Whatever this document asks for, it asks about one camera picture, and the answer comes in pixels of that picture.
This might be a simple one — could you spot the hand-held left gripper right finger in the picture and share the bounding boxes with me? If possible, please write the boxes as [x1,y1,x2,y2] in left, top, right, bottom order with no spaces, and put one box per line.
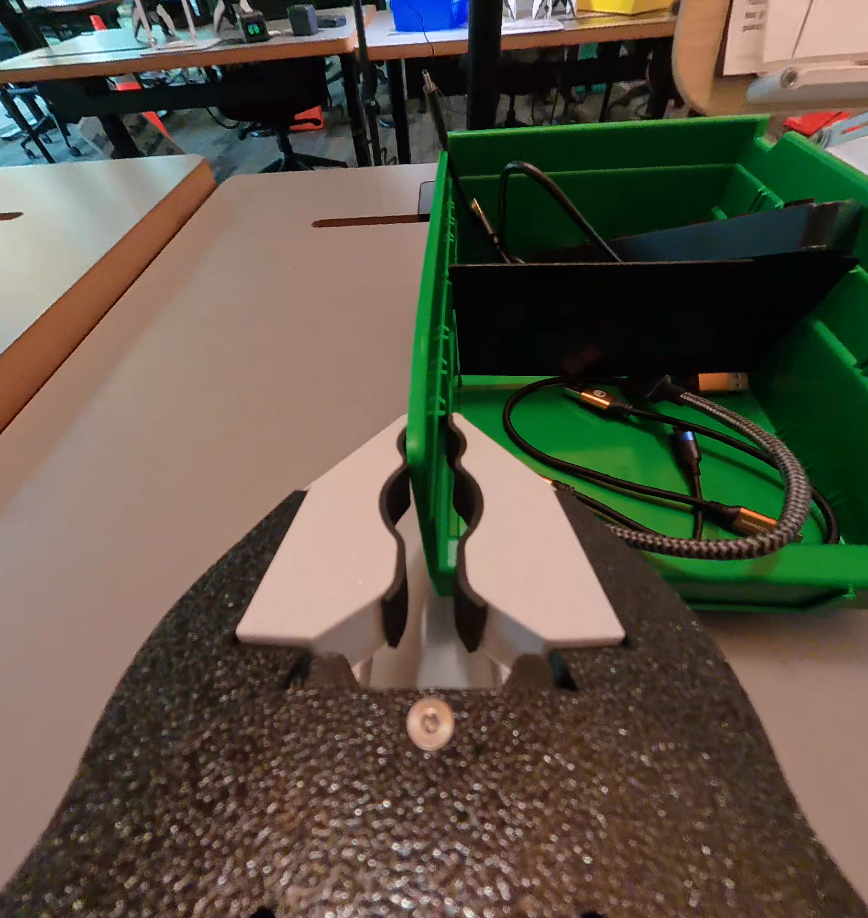
[447,414,626,684]

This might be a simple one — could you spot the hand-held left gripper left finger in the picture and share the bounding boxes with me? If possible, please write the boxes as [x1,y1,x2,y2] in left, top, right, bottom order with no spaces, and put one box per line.
[235,416,412,686]

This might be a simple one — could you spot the green plastic bin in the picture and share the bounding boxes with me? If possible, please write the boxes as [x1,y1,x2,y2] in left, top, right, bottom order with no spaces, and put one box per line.
[407,115,868,612]

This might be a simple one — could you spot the black bin divider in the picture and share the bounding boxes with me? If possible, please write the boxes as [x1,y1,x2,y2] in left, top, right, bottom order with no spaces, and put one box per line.
[450,254,859,377]

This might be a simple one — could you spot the black vertical pole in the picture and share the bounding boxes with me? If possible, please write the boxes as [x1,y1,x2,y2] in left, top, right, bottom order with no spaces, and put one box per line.
[466,0,504,131]

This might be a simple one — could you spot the wooden-edged desk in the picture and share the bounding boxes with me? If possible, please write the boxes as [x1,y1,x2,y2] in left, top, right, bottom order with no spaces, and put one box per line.
[0,7,376,167]
[365,9,680,123]

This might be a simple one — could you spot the clipboard stand with paper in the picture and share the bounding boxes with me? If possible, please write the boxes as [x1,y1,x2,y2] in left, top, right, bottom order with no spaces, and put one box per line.
[674,0,868,116]

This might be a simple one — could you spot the black office chair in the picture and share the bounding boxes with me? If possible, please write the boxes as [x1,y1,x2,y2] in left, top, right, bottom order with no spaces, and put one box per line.
[0,72,58,164]

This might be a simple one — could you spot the blue plastic bin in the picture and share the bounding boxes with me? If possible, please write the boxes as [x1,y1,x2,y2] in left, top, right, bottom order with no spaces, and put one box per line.
[391,0,471,33]

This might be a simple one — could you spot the black cable with orange plugs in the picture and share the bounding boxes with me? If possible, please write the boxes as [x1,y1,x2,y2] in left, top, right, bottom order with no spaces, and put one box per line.
[541,369,840,546]
[504,376,778,537]

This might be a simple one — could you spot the thin black cable blue-lit plug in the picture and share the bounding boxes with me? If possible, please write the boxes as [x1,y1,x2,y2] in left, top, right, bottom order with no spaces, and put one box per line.
[672,427,709,542]

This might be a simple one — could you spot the grey braided cable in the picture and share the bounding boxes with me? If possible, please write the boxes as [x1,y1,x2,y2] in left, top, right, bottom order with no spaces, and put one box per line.
[552,376,813,562]

